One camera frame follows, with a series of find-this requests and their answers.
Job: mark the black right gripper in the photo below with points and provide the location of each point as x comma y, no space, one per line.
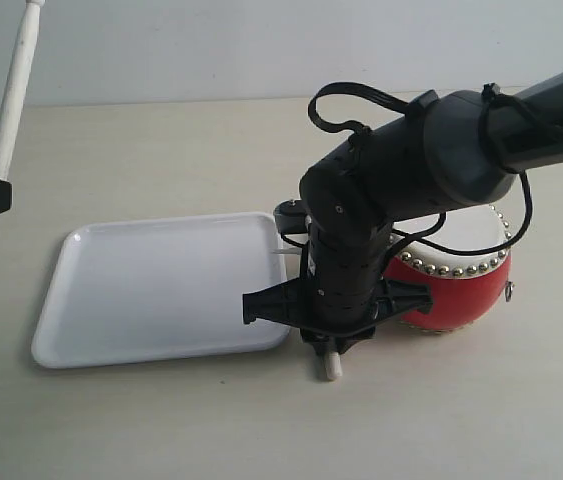
340,295

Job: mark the white drumstick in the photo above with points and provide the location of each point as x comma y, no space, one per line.
329,366
14,93

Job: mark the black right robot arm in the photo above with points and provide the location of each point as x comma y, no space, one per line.
441,154

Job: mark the small red drum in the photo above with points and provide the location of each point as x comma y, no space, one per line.
464,288

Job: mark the white rectangular plastic tray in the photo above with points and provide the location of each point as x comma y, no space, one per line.
150,290

